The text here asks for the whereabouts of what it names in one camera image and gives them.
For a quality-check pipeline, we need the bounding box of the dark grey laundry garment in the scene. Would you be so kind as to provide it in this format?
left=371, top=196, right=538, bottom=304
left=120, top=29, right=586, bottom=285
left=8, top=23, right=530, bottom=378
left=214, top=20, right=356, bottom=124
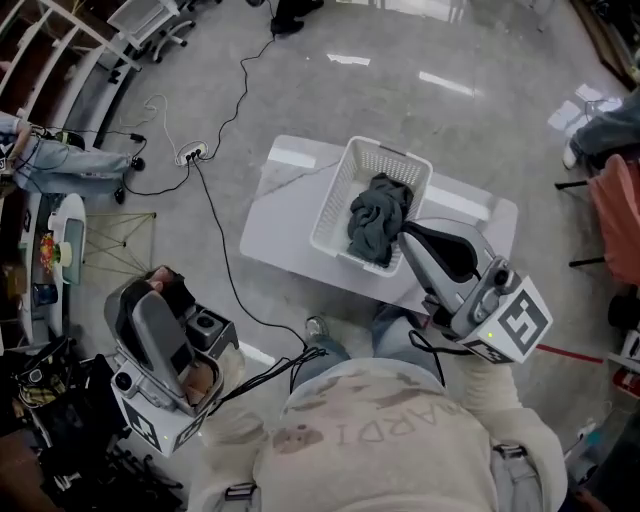
left=345, top=172, right=416, bottom=268

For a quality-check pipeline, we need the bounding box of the grey tablet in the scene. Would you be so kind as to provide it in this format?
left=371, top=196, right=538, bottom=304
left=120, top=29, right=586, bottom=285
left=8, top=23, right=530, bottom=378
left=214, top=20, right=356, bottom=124
left=61, top=217, right=87, bottom=286

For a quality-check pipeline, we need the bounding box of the red fire extinguisher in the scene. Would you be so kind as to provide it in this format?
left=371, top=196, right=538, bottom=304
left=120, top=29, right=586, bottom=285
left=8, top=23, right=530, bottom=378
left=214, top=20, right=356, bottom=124
left=611, top=366, right=640, bottom=400

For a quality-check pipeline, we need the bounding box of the person's left hand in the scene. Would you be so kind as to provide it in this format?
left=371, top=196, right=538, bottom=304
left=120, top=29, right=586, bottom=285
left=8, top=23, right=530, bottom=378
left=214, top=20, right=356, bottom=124
left=180, top=363, right=221, bottom=406

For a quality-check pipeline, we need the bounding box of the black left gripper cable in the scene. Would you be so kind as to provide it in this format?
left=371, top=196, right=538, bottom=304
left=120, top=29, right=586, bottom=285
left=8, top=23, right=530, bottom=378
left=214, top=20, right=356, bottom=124
left=218, top=346, right=330, bottom=402

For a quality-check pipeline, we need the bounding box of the person's left forearm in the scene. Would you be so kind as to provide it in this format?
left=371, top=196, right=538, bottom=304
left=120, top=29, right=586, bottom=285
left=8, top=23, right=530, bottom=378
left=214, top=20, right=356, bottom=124
left=187, top=343, right=269, bottom=512

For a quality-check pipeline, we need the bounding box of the grey gripper camera box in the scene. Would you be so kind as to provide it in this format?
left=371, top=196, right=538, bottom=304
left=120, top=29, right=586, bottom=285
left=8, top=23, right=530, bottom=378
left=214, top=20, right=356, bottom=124
left=185, top=308, right=240, bottom=360

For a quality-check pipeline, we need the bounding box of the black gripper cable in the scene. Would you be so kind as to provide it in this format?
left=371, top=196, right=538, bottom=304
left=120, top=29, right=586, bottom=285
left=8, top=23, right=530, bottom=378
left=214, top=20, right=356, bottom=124
left=408, top=328, right=447, bottom=387
left=218, top=346, right=330, bottom=402

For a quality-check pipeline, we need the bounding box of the person's grey shoe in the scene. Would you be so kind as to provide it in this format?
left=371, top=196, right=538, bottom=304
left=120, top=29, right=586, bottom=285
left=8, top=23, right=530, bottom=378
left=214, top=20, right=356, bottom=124
left=305, top=315, right=330, bottom=346

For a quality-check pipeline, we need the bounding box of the person's leg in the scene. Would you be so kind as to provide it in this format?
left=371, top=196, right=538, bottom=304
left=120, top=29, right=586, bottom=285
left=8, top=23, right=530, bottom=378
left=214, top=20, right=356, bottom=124
left=289, top=333, right=352, bottom=396
left=0, top=111, right=134, bottom=195
left=371, top=303, right=444, bottom=374
left=569, top=86, right=640, bottom=162

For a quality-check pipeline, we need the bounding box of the person's right leg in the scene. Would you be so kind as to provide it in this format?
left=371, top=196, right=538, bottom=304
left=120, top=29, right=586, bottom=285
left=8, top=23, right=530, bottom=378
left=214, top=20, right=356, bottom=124
left=371, top=303, right=444, bottom=374

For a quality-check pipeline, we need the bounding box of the orange chair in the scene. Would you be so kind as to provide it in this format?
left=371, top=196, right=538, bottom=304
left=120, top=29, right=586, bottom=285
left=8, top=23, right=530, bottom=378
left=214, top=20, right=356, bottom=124
left=554, top=153, right=640, bottom=287

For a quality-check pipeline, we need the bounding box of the yellow wire frame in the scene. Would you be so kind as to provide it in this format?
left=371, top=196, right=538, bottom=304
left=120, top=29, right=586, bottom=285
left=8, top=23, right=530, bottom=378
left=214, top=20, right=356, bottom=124
left=81, top=211, right=158, bottom=282

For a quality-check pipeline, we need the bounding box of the person's left leg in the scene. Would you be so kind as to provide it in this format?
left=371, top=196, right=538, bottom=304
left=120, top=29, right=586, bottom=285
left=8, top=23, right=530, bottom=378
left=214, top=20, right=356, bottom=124
left=289, top=333, right=352, bottom=396

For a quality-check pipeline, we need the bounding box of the black looped cable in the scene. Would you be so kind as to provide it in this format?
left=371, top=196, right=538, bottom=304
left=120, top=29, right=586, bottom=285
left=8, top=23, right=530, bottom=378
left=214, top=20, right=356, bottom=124
left=121, top=133, right=193, bottom=197

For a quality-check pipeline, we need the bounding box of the red floor tape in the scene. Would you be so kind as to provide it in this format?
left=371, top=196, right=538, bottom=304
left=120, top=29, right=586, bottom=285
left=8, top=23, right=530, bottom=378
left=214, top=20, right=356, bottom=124
left=536, top=342, right=605, bottom=364

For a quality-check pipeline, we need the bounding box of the blue cup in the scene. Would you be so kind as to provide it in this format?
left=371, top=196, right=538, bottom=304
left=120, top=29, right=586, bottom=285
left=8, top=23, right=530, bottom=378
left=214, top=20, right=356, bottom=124
left=31, top=281, right=61, bottom=308

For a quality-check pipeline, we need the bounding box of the white thin cable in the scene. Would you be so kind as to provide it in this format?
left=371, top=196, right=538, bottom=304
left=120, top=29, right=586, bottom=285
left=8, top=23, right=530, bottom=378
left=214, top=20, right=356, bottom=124
left=143, top=93, right=180, bottom=157

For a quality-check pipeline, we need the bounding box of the white power strip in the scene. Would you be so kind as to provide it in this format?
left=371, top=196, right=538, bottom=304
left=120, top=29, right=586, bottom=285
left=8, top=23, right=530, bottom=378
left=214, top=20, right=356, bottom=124
left=174, top=140, right=209, bottom=168

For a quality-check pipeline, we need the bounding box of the white plastic laundry basket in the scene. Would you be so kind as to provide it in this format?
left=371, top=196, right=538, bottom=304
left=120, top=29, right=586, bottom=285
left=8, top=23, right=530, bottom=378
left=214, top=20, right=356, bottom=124
left=309, top=135, right=435, bottom=279

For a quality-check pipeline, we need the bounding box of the white office chair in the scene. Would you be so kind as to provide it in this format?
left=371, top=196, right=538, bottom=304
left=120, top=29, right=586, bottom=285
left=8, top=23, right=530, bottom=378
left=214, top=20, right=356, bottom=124
left=106, top=0, right=197, bottom=65

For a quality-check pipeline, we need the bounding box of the grey backpack strap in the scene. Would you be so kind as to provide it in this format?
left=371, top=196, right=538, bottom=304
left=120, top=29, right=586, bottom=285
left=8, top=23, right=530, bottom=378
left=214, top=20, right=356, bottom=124
left=223, top=481, right=262, bottom=512
left=491, top=441, right=545, bottom=512

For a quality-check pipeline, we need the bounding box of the black power cable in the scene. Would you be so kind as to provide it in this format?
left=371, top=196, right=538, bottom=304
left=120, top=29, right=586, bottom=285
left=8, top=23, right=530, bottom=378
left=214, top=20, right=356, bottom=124
left=199, top=29, right=279, bottom=162

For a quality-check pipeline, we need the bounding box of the white shelf rack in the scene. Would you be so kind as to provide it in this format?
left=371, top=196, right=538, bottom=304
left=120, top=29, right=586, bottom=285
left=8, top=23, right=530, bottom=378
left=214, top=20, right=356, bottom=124
left=0, top=0, right=142, bottom=129

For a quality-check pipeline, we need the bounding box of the person's cream sweatshirt torso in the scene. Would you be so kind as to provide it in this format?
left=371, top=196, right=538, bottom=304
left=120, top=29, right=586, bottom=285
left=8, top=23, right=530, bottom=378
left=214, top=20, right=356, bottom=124
left=252, top=356, right=502, bottom=512

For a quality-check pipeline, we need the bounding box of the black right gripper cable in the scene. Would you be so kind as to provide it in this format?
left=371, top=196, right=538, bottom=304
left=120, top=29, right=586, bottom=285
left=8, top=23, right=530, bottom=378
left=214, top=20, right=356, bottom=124
left=408, top=328, right=447, bottom=387

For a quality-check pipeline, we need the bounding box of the small round white table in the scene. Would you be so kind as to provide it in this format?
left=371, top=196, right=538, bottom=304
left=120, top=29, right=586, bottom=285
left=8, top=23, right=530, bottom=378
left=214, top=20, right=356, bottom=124
left=46, top=193, right=88, bottom=287

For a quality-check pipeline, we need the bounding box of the long black floor cable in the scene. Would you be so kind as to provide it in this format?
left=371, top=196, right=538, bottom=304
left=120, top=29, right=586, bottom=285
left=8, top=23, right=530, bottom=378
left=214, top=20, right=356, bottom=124
left=191, top=158, right=310, bottom=352

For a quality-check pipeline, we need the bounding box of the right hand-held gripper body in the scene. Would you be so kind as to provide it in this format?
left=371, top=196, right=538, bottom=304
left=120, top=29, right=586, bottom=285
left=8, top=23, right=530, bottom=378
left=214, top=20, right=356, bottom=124
left=422, top=255, right=554, bottom=365

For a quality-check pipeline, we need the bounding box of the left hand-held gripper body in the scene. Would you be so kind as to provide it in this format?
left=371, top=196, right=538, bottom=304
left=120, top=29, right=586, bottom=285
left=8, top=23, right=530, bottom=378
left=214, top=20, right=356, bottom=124
left=110, top=349, right=225, bottom=458

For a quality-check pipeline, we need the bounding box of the person's right forearm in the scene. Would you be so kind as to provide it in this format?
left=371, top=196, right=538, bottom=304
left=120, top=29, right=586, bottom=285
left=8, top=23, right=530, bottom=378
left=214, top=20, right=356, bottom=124
left=452, top=357, right=569, bottom=502

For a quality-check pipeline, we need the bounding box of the colourful toy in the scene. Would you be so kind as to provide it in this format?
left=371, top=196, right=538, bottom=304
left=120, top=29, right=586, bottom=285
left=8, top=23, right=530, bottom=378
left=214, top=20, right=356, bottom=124
left=39, top=231, right=57, bottom=274

